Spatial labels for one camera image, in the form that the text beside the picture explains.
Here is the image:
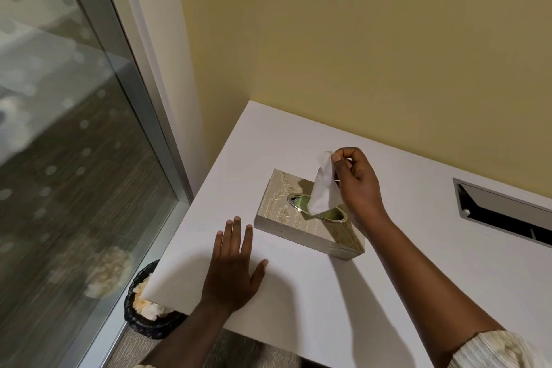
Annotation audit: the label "person's left hand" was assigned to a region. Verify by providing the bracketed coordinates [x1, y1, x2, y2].
[200, 216, 269, 316]

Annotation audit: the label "person's right hand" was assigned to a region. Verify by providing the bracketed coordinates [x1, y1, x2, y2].
[331, 147, 391, 230]

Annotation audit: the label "white paper tissue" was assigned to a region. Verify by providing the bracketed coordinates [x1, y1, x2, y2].
[307, 150, 343, 216]

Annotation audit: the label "person's left forearm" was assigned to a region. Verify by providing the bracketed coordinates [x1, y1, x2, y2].
[144, 300, 235, 368]

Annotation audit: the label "person's right forearm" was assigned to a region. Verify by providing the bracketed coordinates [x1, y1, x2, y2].
[351, 212, 507, 368]

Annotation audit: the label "gold floral tissue box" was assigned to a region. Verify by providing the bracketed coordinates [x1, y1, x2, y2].
[254, 168, 365, 260]

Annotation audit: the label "crumpled tissues in wastebasket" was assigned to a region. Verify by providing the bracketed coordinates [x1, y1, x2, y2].
[132, 275, 171, 321]

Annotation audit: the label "black woven wastebasket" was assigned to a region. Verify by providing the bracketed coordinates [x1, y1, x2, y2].
[124, 259, 188, 340]

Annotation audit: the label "frosted dotted glass panel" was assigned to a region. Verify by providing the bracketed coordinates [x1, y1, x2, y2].
[0, 0, 179, 368]

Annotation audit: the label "cream ribbed sleeve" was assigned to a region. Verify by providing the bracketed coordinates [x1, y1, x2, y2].
[448, 329, 552, 368]

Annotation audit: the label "metal desk cable hatch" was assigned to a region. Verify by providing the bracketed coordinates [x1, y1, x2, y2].
[452, 177, 552, 248]

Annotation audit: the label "grey metal glass frame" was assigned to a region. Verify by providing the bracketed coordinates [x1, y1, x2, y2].
[54, 0, 193, 368]

